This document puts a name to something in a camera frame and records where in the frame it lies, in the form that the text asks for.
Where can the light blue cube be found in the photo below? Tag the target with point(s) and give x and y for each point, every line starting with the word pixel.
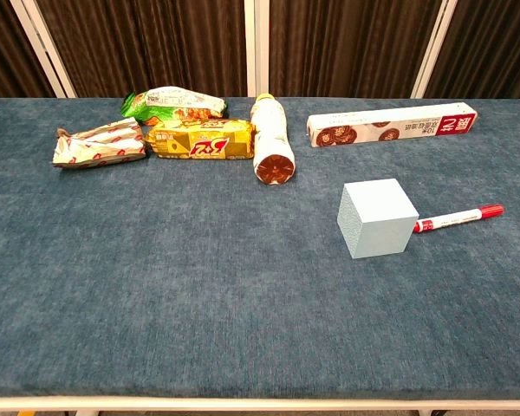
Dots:
pixel 381 221

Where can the red and white marker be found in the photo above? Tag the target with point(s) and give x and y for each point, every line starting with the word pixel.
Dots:
pixel 455 216

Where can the white bottle with brown cap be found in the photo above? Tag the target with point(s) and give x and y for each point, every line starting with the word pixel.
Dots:
pixel 271 130

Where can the yellow cracker packet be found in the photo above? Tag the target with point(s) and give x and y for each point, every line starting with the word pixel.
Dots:
pixel 199 141

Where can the blue tablecloth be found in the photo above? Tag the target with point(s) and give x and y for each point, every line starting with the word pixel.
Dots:
pixel 199 281

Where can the green white snack bag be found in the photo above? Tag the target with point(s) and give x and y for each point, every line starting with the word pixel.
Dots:
pixel 173 104

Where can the long baking paper box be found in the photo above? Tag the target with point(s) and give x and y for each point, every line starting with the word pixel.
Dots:
pixel 394 123

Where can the white red snack wrapper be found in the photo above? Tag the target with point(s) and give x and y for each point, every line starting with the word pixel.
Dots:
pixel 97 145

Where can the dark brown curtain panel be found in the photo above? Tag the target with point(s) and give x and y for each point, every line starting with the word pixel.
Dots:
pixel 147 43
pixel 351 43
pixel 494 43
pixel 4 52

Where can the white partition frame post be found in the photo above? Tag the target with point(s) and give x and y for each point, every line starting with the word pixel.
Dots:
pixel 43 47
pixel 433 47
pixel 256 47

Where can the white table frame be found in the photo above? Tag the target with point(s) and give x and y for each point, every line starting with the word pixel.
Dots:
pixel 260 404

